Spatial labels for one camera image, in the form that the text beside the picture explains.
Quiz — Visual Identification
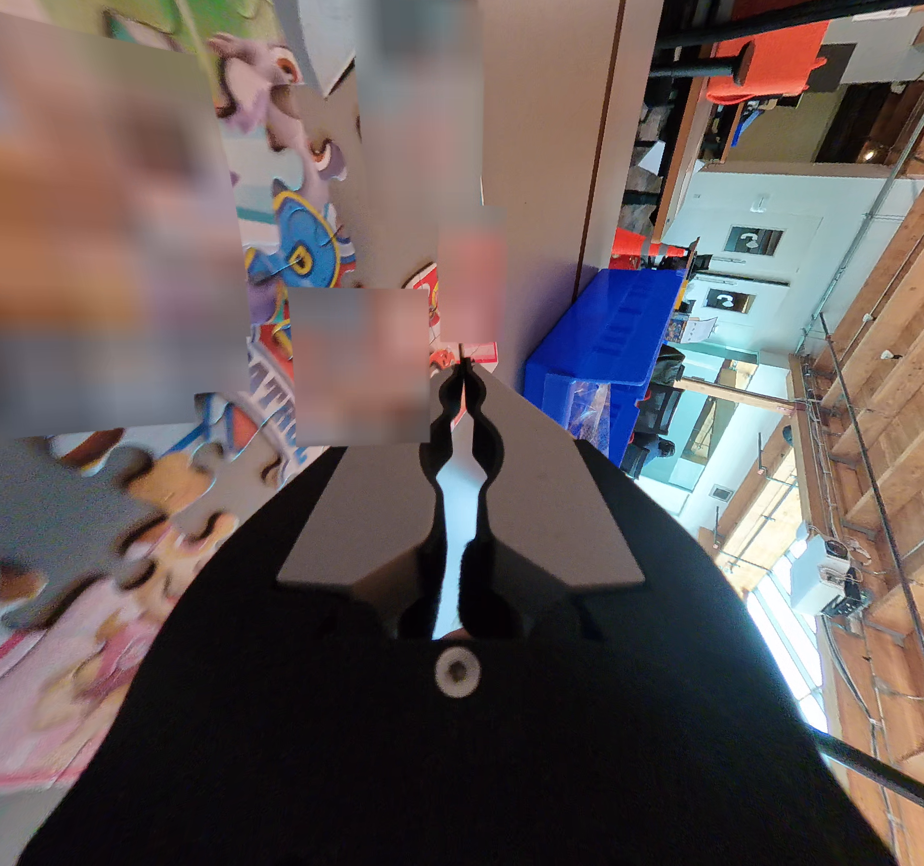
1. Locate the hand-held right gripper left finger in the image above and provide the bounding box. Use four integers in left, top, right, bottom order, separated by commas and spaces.
276, 364, 466, 639

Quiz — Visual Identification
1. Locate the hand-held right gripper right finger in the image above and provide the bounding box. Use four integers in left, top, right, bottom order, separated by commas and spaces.
462, 359, 645, 639

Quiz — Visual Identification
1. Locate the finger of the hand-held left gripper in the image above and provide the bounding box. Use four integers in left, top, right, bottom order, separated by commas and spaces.
256, 0, 394, 98

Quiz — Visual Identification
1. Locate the assembled cartoon jigsaw puzzle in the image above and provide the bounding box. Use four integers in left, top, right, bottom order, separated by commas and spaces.
0, 0, 499, 788

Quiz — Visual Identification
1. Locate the brown desk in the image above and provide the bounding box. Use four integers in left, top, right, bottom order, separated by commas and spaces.
0, 0, 638, 866

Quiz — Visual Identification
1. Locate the clear plastic bag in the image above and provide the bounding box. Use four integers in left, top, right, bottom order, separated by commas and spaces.
566, 382, 615, 441

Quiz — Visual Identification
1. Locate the black office chair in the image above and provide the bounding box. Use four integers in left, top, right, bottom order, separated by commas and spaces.
624, 382, 685, 478

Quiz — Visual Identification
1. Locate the blue storage bin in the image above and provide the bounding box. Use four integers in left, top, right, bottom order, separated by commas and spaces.
523, 268, 687, 466

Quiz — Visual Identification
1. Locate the white ceiling device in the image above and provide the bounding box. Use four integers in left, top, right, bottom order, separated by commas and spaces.
789, 534, 863, 619

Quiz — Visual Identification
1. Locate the orange traffic cone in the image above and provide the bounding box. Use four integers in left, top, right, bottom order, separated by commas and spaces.
612, 225, 688, 262

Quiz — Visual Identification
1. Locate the white double door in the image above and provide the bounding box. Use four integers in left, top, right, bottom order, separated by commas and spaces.
686, 212, 824, 350

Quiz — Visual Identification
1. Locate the orange seat cushion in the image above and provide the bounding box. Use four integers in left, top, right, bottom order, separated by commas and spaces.
706, 20, 831, 106

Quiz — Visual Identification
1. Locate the black metal bar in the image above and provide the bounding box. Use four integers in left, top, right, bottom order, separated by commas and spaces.
650, 0, 924, 52

